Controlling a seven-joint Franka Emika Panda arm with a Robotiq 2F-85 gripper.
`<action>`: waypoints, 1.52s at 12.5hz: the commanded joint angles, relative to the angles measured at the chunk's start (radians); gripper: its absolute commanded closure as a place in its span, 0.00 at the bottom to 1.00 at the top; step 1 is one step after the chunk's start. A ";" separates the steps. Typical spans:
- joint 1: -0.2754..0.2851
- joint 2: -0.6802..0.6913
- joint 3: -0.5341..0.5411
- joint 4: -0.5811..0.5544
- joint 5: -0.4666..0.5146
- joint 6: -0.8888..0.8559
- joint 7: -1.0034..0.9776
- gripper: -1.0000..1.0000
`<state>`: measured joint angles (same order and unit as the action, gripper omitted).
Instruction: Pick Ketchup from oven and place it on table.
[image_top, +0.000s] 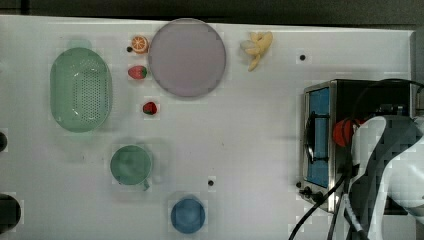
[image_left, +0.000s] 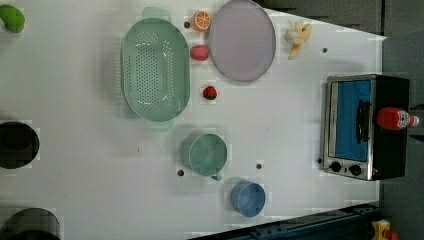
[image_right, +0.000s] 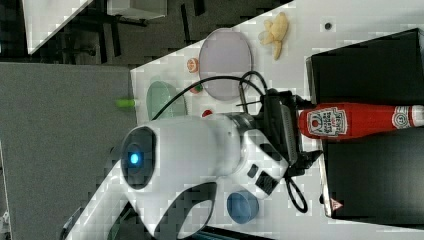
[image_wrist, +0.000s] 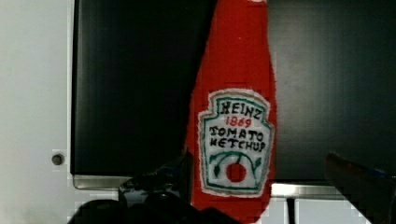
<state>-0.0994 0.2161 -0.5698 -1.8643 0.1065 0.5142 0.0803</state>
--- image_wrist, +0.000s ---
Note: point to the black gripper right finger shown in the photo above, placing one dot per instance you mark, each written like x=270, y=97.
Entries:
x=371, y=191

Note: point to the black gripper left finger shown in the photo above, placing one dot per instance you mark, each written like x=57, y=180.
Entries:
x=161, y=197

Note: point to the red plush ketchup bottle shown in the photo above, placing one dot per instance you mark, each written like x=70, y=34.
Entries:
x=232, y=127

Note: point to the black toaster oven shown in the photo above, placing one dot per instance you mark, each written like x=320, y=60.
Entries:
x=135, y=64

